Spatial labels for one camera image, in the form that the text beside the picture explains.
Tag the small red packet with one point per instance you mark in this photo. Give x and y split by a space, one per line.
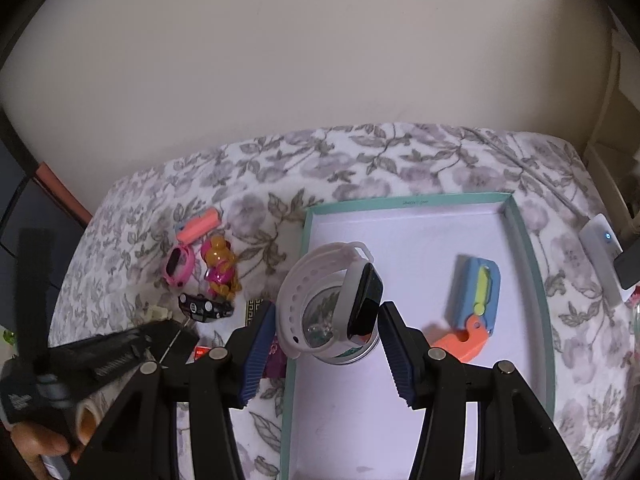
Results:
201 353

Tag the teal cardboard box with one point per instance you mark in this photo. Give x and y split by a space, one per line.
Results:
425 260

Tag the purple packet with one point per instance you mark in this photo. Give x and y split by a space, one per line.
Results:
274 362

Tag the pink fitness band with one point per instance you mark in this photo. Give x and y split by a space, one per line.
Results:
187 265

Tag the white power bank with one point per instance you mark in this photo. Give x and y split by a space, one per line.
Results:
600 247

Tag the black gold patterned card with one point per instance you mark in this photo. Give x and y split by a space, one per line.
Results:
252 315

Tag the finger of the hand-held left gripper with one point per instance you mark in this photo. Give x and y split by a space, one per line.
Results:
125 350
35 290

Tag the person's left hand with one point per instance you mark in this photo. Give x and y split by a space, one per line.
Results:
37 442

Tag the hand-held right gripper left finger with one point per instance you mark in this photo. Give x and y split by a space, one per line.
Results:
260 345

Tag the brown pup toy figure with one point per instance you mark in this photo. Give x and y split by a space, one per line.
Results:
217 256

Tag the blue toy knife orange blade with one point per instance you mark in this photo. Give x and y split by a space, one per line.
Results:
470 285

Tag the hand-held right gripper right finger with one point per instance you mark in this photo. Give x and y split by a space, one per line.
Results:
395 355

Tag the floral blanket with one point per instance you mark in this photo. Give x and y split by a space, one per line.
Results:
400 160

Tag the small green bead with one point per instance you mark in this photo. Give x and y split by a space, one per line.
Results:
5 336

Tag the round tin with clear lid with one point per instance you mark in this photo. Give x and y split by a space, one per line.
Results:
325 317

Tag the black toy car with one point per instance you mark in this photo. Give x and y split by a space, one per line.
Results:
200 307

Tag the beige tape roll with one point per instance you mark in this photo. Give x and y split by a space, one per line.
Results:
107 400

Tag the white smartwatch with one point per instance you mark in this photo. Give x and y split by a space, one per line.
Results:
300 285

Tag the small beige block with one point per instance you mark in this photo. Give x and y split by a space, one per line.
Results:
156 313

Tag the black phone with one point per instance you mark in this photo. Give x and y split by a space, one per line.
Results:
629 267

